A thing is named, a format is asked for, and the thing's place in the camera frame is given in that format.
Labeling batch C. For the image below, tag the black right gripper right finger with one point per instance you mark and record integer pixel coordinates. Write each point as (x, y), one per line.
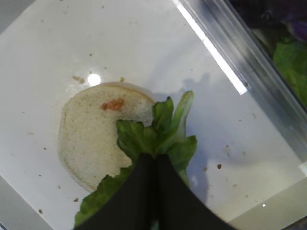
(178, 207)

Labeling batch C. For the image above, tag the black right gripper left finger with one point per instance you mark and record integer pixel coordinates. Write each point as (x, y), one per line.
(123, 202)

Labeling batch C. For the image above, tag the green lettuce leaf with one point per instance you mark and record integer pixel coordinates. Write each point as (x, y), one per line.
(165, 135)

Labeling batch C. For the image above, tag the green lettuce pile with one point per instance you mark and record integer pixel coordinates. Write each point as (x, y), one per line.
(291, 59)

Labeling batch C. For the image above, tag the bun bottom slice on tray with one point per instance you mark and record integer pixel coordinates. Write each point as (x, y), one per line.
(87, 137)

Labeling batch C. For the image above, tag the clear plastic container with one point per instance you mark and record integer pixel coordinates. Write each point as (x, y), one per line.
(253, 68)

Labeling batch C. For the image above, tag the purple cabbage leaves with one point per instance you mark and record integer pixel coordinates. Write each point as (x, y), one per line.
(274, 14)

